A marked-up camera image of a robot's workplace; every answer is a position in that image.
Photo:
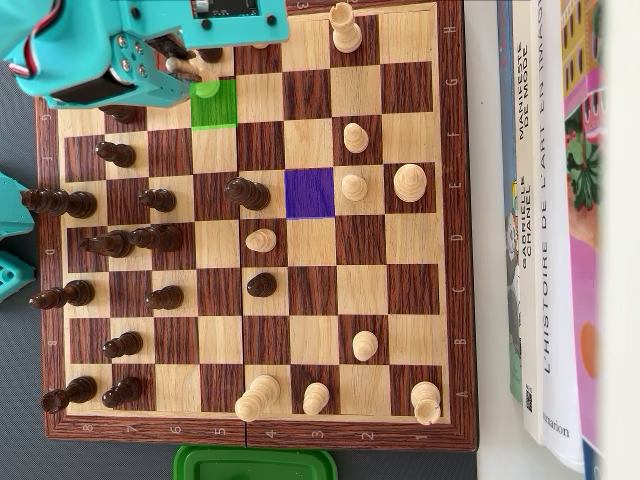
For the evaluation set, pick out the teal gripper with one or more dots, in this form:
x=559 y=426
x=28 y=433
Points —
x=131 y=54

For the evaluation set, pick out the white wooden bishop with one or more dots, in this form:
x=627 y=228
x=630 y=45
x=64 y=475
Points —
x=199 y=75

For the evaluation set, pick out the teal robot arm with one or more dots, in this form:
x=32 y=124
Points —
x=75 y=45

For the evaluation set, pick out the wooden chess board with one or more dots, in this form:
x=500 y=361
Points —
x=310 y=295

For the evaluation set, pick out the dark wooden pawn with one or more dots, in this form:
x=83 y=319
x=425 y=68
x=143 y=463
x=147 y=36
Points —
x=166 y=298
x=124 y=392
x=262 y=285
x=160 y=200
x=212 y=54
x=122 y=114
x=120 y=155
x=125 y=344

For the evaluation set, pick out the white wooden pawn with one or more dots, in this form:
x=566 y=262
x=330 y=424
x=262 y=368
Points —
x=356 y=140
x=316 y=399
x=261 y=241
x=261 y=45
x=365 y=346
x=354 y=187

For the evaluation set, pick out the dark wooden king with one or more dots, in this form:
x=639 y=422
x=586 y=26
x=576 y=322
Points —
x=65 y=202

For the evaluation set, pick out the white wooden rook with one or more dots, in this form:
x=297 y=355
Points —
x=426 y=400
x=346 y=35

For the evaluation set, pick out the dark wooden bishop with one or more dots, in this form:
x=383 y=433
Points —
x=70 y=294

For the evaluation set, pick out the white wooden king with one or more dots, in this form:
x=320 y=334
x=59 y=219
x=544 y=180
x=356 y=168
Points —
x=410 y=182

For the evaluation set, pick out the dark wooden rook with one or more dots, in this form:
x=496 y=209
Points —
x=72 y=392

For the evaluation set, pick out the dark grey mat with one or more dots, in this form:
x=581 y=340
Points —
x=20 y=375

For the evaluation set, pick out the blue panda picture book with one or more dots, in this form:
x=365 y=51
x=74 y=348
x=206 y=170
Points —
x=507 y=150

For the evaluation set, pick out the green plastic container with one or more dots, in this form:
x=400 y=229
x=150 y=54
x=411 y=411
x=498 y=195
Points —
x=250 y=465

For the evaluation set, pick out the white Gabrielle Chanel book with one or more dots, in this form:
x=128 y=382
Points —
x=530 y=300

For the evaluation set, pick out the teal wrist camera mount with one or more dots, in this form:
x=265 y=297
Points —
x=240 y=30

